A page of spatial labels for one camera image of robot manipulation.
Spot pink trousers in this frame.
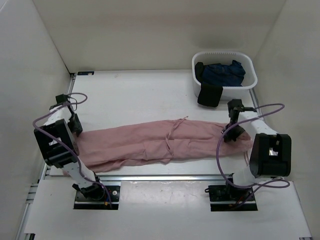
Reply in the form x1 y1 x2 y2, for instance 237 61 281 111
76 118 253 173

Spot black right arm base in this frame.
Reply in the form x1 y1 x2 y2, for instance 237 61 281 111
204 185 258 212

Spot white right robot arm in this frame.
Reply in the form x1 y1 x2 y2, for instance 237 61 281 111
222 107 292 200

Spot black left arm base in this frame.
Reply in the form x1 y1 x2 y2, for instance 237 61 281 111
72 183 121 210

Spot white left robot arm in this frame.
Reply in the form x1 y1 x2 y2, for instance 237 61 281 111
32 101 105 200

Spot black trousers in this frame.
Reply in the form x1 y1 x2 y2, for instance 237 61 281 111
194 62 223 108

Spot dark blue trousers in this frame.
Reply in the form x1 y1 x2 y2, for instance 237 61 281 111
201 60 246 87

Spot white plastic basket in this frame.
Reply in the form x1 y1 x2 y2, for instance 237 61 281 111
191 50 258 100

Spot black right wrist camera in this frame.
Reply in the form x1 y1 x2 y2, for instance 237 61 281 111
227 99 257 119

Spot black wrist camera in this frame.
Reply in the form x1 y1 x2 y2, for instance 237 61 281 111
227 99 257 119
55 94 70 105

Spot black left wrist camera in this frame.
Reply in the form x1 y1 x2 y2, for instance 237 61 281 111
55 94 70 105

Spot aluminium right rail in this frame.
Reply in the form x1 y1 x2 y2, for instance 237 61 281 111
249 88 260 109

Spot aluminium rail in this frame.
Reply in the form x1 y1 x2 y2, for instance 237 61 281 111
37 73 77 183
249 88 260 109
99 174 225 182

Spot aluminium left rail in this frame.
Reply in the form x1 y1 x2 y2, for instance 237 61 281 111
37 73 77 183

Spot aluminium front rail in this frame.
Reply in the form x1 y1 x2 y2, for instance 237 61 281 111
99 174 225 182

